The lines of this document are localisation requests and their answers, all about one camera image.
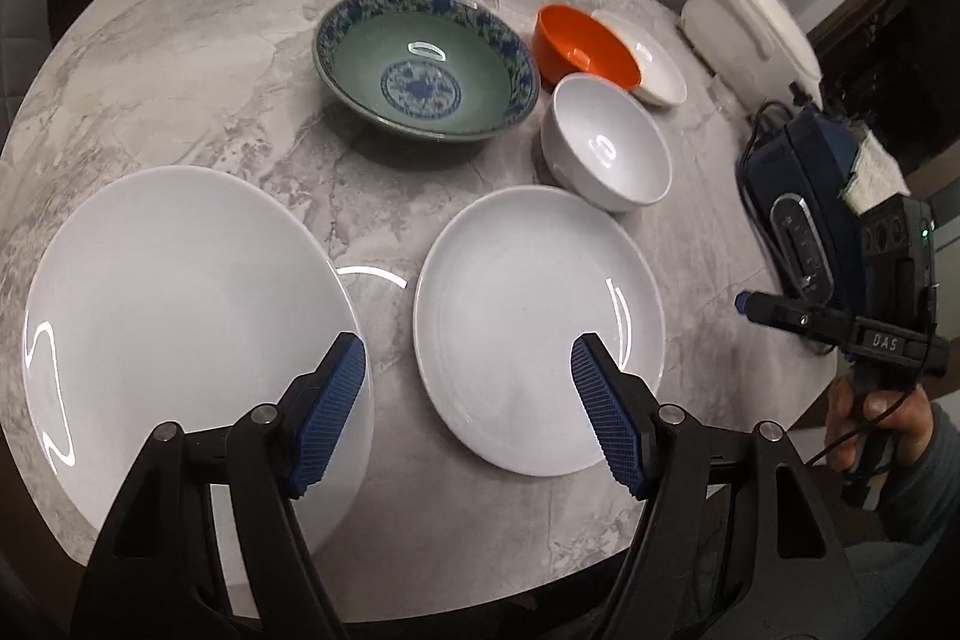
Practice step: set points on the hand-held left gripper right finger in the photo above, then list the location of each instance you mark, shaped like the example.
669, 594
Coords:
607, 415

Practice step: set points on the medium white plate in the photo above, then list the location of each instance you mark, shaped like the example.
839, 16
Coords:
517, 317

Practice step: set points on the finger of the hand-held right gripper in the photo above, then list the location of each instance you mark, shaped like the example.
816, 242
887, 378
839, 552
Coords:
780, 312

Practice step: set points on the dark blue appliance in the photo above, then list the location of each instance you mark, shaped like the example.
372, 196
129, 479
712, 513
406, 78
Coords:
802, 182

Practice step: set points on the orange bowl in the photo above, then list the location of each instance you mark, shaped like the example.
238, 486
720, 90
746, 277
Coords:
577, 47

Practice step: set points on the light grey quilted chair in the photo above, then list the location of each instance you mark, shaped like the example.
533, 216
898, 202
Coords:
19, 32

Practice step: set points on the small white shallow dish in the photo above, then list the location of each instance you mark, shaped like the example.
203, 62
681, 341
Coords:
656, 66

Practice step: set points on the blue patterned green bowl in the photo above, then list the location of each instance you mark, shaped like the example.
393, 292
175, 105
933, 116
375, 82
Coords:
420, 62

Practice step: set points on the dark wooden cabinet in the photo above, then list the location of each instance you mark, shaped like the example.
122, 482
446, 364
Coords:
885, 47

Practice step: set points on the white bowl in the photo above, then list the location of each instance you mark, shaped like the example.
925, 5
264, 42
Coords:
600, 145

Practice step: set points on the white rice cooker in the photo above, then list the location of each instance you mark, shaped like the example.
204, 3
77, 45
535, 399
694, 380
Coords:
742, 24

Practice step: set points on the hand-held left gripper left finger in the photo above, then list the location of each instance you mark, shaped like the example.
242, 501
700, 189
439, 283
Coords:
330, 415

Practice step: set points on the person's right hand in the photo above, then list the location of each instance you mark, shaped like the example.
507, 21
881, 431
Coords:
911, 422

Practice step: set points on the white tissue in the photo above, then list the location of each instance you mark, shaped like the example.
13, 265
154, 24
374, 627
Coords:
874, 175

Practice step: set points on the person's right forearm grey sleeve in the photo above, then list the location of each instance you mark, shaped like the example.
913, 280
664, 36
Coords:
926, 497

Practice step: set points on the large white plate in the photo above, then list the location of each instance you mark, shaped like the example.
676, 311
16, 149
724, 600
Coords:
187, 325

